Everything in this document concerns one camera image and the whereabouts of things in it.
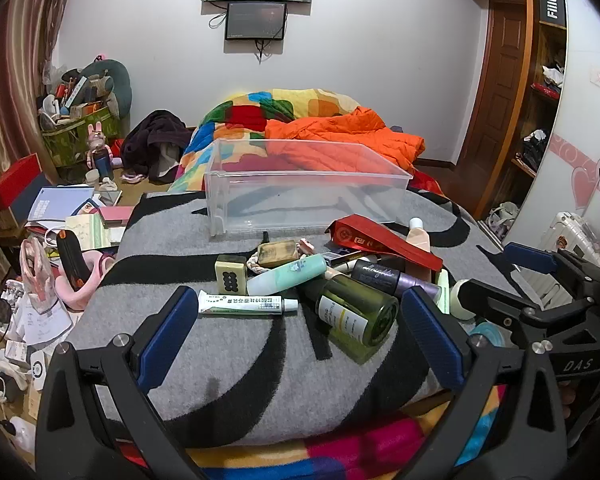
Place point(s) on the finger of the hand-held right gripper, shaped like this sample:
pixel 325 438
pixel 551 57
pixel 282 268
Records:
pixel 500 297
pixel 530 258

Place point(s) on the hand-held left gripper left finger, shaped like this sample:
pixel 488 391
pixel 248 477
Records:
pixel 166 335

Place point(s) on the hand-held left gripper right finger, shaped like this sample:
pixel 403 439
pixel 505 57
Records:
pixel 434 335

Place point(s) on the white tape roll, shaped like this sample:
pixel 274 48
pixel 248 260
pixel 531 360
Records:
pixel 460 302

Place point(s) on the pale green tube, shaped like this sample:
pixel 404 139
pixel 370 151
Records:
pixel 444 292

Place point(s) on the white ointment tube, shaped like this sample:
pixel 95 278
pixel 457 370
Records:
pixel 240 305

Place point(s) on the purple black spray bottle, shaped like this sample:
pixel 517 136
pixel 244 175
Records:
pixel 380 276

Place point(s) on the dark green glass bottle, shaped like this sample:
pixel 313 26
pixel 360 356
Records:
pixel 355 315

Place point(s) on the beige cosmetic bottle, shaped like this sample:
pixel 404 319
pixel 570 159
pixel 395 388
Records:
pixel 420 237

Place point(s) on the red paper packet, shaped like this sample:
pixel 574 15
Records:
pixel 375 242

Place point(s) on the mint green tube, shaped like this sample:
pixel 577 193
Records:
pixel 285 276

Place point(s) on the brown soap block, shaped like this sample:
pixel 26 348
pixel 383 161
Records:
pixel 277 254

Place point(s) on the clear plastic bin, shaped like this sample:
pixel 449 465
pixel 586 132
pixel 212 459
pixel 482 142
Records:
pixel 305 176

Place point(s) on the teal tape roll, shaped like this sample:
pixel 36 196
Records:
pixel 485 331

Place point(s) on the white shoes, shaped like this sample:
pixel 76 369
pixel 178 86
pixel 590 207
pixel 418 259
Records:
pixel 502 217

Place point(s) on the grey black blanket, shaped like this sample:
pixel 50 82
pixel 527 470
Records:
pixel 240 360

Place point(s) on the cream mahjong tile block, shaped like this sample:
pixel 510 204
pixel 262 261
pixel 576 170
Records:
pixel 230 275

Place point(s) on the pink plastic item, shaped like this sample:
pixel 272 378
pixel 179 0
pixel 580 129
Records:
pixel 92 282

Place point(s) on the black bag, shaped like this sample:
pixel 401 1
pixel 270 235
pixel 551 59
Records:
pixel 535 149

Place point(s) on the black gold cosmetic tube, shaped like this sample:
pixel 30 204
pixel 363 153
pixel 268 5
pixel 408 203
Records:
pixel 344 260

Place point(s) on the cream green notepad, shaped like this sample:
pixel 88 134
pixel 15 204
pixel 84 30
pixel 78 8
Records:
pixel 87 232

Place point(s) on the loose white papers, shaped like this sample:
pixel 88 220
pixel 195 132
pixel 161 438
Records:
pixel 37 322

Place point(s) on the pink book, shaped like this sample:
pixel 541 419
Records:
pixel 115 215

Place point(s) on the white round gadget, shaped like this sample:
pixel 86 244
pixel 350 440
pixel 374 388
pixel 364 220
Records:
pixel 39 367

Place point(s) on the white wardrobe door with hearts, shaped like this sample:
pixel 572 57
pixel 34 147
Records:
pixel 575 125

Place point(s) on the pink bag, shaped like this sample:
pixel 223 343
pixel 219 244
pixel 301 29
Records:
pixel 37 270

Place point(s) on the wooden shelf unit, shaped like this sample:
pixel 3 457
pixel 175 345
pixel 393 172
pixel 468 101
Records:
pixel 545 110

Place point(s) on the small pink trinket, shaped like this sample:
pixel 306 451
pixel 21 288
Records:
pixel 307 246

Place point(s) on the brown wooden door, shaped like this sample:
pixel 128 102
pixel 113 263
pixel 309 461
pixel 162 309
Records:
pixel 500 100

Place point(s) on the pink slipper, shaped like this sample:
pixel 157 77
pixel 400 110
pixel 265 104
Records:
pixel 132 176

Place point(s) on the stack of white papers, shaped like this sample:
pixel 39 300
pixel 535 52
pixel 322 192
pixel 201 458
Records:
pixel 60 205

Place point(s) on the white cup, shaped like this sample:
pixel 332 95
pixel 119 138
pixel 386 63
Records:
pixel 92 176

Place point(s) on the dark clothes pile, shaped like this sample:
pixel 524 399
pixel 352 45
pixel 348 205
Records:
pixel 152 140

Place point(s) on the red box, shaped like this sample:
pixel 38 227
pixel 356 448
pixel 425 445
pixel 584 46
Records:
pixel 10 187

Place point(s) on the green fabric basket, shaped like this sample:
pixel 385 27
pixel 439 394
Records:
pixel 70 142

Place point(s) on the orange down jacket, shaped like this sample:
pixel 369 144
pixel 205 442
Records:
pixel 350 132

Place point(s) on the grey neck pillow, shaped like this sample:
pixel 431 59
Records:
pixel 122 85

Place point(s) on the black box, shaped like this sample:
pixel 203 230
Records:
pixel 552 5

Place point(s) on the pile of boxes and bottles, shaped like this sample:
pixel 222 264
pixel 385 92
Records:
pixel 75 95

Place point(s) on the striped pink curtain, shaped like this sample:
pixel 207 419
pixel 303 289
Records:
pixel 15 85

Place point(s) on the small black wall monitor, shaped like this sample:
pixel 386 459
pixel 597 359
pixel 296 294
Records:
pixel 255 20

